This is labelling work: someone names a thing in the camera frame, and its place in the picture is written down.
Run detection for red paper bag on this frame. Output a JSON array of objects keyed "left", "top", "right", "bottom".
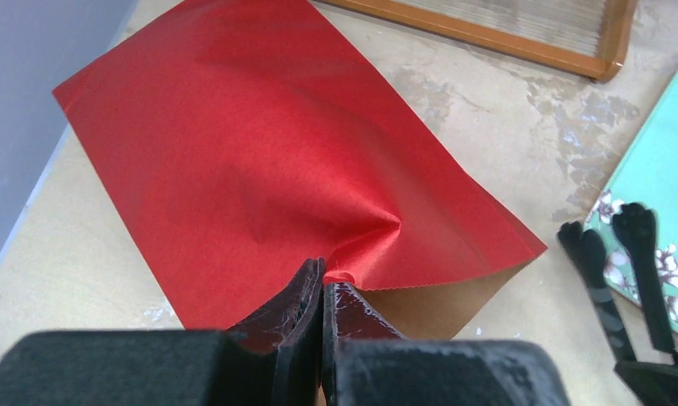
[{"left": 54, "top": 1, "right": 546, "bottom": 337}]

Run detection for green floral tray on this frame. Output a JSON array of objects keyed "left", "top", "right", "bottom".
[{"left": 584, "top": 69, "right": 678, "bottom": 334}]

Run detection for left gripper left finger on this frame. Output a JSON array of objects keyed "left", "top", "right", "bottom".
[{"left": 0, "top": 259, "right": 325, "bottom": 405}]

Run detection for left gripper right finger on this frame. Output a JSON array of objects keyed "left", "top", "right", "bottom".
[{"left": 322, "top": 283, "right": 570, "bottom": 405}]

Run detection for wooden shelf rack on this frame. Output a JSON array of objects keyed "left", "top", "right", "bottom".
[{"left": 331, "top": 0, "right": 637, "bottom": 83}]

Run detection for black metal tongs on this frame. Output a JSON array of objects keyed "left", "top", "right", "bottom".
[{"left": 557, "top": 202, "right": 678, "bottom": 406}]

